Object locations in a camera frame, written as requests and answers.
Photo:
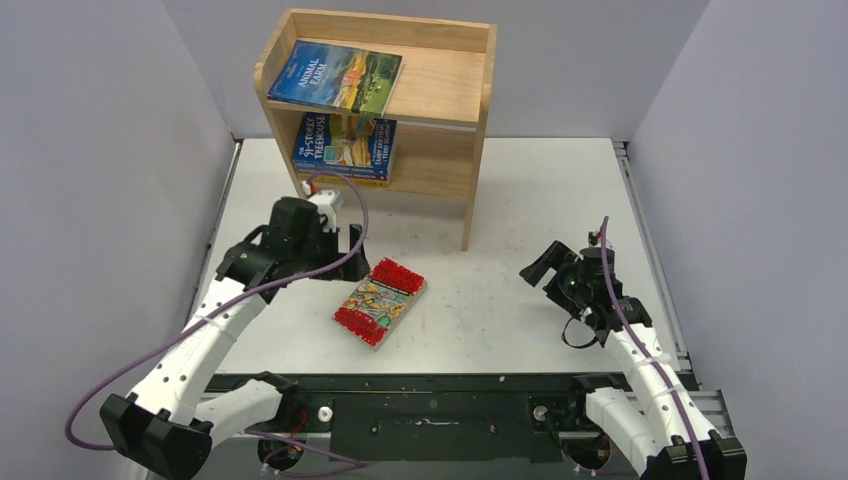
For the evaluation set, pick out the animal farm book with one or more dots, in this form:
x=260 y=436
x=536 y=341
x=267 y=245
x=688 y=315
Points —
x=339 y=78

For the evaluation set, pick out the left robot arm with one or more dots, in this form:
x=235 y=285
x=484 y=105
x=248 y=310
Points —
x=163 y=423

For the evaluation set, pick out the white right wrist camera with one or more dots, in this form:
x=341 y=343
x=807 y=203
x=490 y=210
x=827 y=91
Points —
x=597 y=239

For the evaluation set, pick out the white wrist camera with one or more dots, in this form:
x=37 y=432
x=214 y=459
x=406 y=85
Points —
x=597 y=239
x=328 y=203

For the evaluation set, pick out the blue 91-storey treehouse book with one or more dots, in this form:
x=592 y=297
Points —
x=359 y=147

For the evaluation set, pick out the wooden shelf unit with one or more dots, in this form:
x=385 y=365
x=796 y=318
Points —
x=441 y=100

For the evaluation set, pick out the yellow 130-storey treehouse book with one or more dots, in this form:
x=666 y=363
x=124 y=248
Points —
x=329 y=179

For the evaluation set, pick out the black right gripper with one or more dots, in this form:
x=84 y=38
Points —
x=556 y=274

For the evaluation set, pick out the red treehouse book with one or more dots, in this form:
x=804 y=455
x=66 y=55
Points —
x=379 y=302

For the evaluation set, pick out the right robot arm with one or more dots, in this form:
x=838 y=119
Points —
x=636 y=371

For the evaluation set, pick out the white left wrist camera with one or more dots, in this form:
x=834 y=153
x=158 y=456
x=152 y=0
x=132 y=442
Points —
x=328 y=203

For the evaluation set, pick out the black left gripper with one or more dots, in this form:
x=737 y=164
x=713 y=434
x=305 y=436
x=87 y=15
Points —
x=351 y=270

